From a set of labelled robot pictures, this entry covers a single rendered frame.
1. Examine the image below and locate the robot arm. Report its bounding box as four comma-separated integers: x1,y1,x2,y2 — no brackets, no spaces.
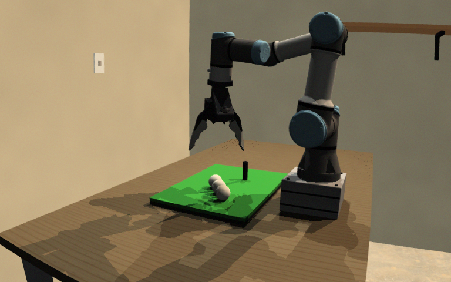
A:
207,12,348,183

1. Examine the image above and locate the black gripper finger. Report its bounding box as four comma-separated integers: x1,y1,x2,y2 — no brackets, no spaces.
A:
229,109,244,151
189,108,208,151

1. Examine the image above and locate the green golf mat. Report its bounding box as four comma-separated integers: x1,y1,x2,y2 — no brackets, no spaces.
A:
150,161,287,226

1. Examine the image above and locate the cream ball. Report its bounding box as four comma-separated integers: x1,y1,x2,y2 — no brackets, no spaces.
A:
208,174,222,187
212,180,226,193

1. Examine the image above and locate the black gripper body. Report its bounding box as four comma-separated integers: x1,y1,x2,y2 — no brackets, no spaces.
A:
204,79,233,124

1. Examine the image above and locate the cream sphere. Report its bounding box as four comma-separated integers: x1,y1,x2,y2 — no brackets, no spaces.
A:
216,185,230,200

